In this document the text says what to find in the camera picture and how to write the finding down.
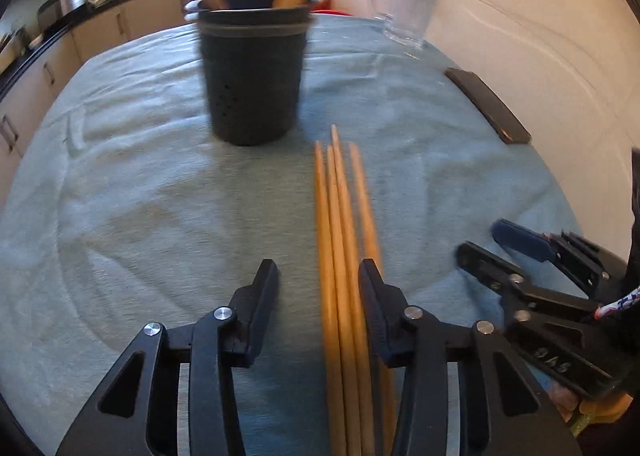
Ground right hand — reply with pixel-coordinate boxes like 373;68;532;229
548;382;634;438

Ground black smartphone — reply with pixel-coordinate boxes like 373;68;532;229
445;68;532;144

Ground teal table cloth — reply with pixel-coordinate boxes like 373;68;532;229
1;16;578;455

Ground clear glass pitcher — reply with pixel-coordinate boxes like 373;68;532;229
370;0;437;49

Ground dark perforated utensil holder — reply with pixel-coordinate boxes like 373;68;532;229
186;0;316;146

